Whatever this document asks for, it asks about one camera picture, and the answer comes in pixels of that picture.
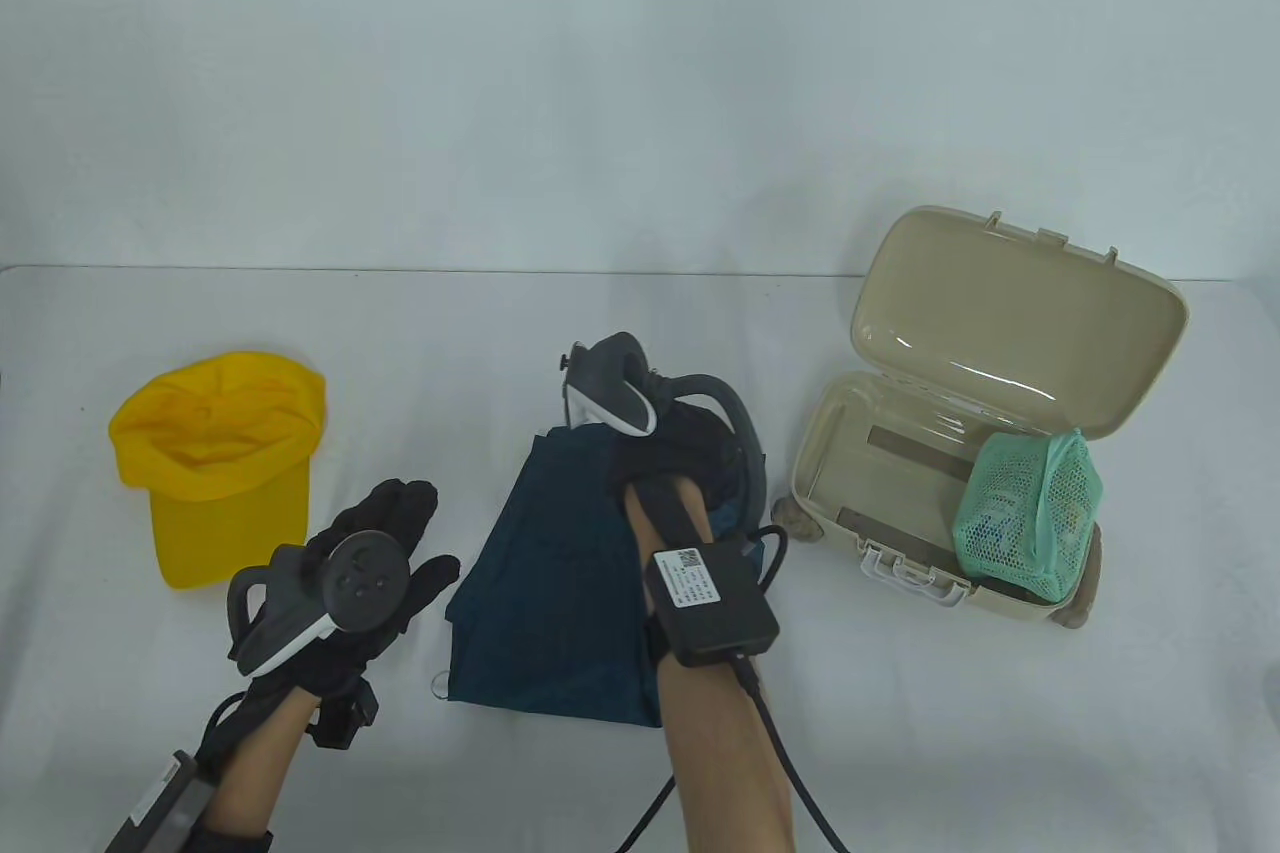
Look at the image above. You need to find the black wrist sensor box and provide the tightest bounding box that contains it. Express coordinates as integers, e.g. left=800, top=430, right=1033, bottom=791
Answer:
left=643, top=541, right=782, bottom=670
left=105, top=751, right=217, bottom=853

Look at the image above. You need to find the person's left hand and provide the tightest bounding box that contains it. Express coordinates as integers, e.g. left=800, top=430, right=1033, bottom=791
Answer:
left=230, top=480, right=462, bottom=700

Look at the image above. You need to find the black wrist strap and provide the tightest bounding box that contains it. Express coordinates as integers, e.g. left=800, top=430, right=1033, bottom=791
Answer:
left=188, top=818, right=274, bottom=853

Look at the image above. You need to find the dark teal garment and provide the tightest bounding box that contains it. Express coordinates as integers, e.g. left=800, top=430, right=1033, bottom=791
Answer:
left=445, top=426, right=771, bottom=727

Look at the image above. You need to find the person's right hand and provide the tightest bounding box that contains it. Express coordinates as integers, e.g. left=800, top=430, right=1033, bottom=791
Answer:
left=608, top=398, right=743, bottom=522

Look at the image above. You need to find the person's left forearm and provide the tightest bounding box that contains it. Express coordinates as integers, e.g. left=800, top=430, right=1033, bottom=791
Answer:
left=195, top=688, right=319, bottom=853

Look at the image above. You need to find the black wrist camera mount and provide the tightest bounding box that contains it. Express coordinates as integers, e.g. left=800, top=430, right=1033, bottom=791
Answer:
left=310, top=678, right=380, bottom=748

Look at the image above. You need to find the green mesh bag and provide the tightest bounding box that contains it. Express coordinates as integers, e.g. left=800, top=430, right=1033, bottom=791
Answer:
left=950, top=429, right=1107, bottom=603

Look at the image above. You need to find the beige hard-shell suitcase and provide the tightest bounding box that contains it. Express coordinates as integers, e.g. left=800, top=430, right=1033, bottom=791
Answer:
left=770, top=206, right=1190, bottom=633

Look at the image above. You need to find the yellow baseball cap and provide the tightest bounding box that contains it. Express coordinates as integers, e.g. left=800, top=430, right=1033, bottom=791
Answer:
left=108, top=351, right=327, bottom=591

